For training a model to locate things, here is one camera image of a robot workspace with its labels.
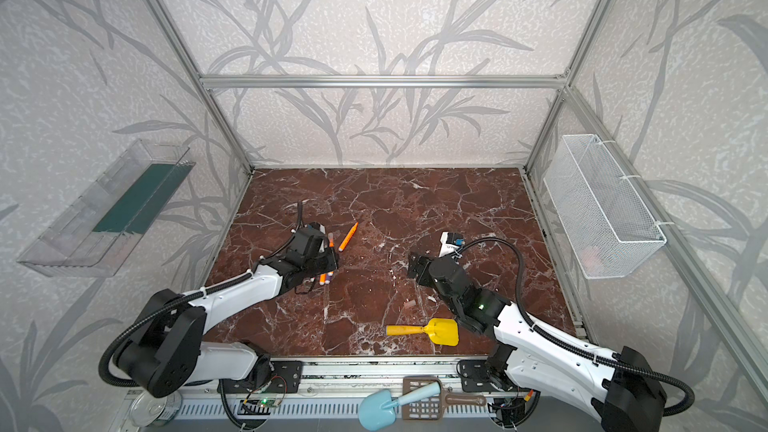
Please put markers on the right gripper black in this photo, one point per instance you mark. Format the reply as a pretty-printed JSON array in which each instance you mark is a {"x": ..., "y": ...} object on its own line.
[{"x": 421, "y": 267}]

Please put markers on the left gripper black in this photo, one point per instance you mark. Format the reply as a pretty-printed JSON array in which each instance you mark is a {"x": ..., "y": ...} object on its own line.
[{"x": 327, "y": 258}]

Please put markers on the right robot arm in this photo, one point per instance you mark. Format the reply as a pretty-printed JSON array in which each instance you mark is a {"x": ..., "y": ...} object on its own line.
[{"x": 618, "y": 389}]

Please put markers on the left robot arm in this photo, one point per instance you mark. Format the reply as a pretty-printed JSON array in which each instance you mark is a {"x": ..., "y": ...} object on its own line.
[{"x": 164, "y": 349}]

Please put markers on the yellow toy shovel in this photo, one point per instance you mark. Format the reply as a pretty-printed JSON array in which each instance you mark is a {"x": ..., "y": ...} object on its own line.
[{"x": 440, "y": 331}]

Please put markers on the brown toy rake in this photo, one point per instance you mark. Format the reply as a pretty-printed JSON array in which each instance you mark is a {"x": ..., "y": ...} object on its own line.
[{"x": 433, "y": 408}]

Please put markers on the light blue toy shovel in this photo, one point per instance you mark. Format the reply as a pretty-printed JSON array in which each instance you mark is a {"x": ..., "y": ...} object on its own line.
[{"x": 377, "y": 410}]

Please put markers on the small circuit board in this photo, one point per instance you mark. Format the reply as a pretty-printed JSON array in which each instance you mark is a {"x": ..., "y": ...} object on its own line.
[{"x": 257, "y": 407}]

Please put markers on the metal tin can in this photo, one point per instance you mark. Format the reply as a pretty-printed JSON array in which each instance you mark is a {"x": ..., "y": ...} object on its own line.
[{"x": 149, "y": 411}]

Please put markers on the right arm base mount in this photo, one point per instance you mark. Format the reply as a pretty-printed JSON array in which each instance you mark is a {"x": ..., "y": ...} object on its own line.
[{"x": 478, "y": 376}]

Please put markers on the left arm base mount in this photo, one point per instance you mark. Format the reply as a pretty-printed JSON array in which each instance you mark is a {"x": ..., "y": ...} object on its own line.
[{"x": 281, "y": 377}]

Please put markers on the aluminium front rail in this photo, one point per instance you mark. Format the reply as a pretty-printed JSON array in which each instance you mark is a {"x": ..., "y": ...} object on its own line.
[{"x": 348, "y": 376}]

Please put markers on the white wire basket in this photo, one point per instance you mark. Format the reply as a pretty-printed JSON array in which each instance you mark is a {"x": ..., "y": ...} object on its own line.
[{"x": 609, "y": 227}]

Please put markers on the clear plastic wall shelf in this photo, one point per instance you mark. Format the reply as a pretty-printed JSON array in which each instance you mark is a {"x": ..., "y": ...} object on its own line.
[{"x": 95, "y": 235}]

